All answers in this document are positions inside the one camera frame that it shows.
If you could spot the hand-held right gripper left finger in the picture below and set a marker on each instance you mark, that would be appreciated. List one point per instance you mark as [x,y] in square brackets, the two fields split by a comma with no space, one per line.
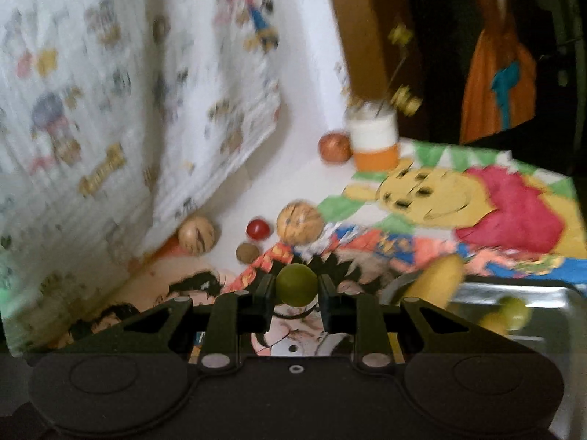
[263,307]

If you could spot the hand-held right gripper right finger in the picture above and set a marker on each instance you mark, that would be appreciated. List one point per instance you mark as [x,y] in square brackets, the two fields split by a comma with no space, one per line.
[328,307]

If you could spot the green grape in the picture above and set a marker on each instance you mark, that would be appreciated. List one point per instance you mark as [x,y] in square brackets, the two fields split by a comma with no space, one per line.
[513,311]
[296,284]

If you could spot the brown longan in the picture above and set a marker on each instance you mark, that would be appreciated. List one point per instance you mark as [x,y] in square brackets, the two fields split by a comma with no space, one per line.
[247,253]

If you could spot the red cherry tomato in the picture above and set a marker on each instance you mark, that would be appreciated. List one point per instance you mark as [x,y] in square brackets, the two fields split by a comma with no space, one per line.
[257,228]

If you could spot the yellow striped pepino melon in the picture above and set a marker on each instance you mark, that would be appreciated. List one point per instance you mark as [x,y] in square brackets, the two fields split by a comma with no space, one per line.
[300,222]

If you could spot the pale pink striped pepino melon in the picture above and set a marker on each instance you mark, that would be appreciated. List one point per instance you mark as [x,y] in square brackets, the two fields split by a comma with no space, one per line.
[196,233]

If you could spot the yellow banana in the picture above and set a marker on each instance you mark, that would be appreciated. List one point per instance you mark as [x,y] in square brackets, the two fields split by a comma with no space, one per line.
[435,279]

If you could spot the metal tray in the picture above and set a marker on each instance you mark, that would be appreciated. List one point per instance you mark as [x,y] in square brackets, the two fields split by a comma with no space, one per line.
[559,330]

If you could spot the cartoon boy poster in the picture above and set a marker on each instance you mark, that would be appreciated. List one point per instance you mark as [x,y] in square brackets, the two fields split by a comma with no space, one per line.
[197,284]

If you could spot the yellow bear poster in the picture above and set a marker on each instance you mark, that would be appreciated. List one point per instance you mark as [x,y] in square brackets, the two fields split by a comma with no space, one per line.
[426,192]

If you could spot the small red apple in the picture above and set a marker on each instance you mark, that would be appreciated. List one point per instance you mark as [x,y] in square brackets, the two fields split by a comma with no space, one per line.
[334,146]

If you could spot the white and orange jar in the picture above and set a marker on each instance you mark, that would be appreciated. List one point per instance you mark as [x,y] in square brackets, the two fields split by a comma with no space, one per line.
[372,140]

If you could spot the dried yellow flower stems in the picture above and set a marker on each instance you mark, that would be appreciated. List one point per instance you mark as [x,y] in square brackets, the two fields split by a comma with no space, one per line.
[406,98]

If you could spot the white cartoon printed blanket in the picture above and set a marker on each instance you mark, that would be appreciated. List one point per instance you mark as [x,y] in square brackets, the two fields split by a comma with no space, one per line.
[91,101]

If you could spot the wall poster orange dress figure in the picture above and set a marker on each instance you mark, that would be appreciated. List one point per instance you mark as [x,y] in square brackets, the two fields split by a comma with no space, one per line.
[495,91]

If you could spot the wooden door frame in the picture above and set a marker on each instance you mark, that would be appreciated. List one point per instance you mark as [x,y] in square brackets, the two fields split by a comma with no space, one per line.
[353,18]

